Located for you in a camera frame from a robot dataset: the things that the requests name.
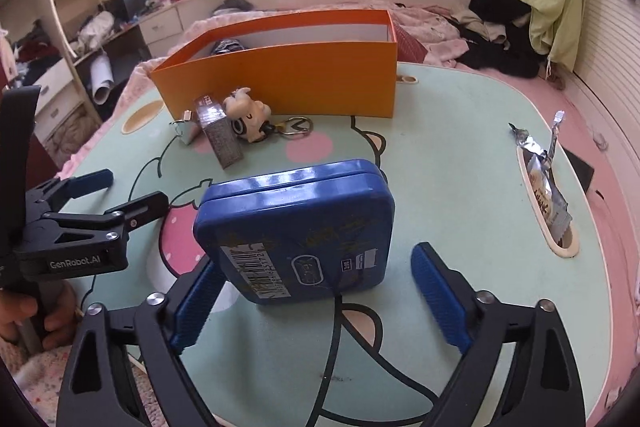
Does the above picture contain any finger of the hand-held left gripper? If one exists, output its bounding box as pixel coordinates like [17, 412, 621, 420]
[25, 169, 114, 214]
[30, 191, 169, 253]

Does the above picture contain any person's left hand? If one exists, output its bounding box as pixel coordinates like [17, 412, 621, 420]
[0, 279, 78, 353]

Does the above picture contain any white slatted headboard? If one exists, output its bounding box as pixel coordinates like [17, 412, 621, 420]
[572, 0, 640, 168]

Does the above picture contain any cartoon dinosaur print desktop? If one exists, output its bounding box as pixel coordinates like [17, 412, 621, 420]
[57, 61, 613, 427]

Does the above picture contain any red patterned pillow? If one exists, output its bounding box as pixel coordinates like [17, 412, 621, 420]
[392, 21, 428, 64]

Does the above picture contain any white drawer cabinet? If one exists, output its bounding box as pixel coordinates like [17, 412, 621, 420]
[32, 57, 103, 168]

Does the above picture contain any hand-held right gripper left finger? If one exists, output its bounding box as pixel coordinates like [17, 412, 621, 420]
[57, 254, 226, 427]

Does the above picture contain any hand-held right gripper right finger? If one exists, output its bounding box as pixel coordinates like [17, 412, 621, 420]
[411, 242, 586, 427]

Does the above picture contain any small shiny card box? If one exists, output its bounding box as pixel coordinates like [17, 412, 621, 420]
[194, 94, 245, 169]

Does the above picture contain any white dog figure keychain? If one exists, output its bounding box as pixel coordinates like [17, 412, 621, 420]
[222, 88, 313, 142]

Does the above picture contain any white desk with drawers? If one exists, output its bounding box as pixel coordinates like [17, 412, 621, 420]
[137, 0, 223, 58]

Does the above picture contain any opened silver snack packet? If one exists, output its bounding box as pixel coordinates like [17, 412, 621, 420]
[509, 111, 573, 240]

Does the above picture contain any rolled white paper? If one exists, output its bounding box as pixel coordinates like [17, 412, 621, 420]
[90, 52, 116, 105]

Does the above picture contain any black lace-trimmed cloth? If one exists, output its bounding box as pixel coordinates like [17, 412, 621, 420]
[210, 38, 246, 56]

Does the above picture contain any orange cardboard box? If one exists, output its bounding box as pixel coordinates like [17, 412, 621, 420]
[148, 9, 399, 120]

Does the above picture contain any beige garment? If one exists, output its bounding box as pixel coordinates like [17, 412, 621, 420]
[442, 7, 511, 45]

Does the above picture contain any dark smartphone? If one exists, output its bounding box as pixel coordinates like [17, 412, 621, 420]
[562, 148, 596, 194]

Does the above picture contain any person's knitted sweater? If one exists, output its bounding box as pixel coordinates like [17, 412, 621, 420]
[10, 344, 146, 427]

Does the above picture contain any blue metal tin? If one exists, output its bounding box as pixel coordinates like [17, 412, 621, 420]
[192, 159, 393, 305]

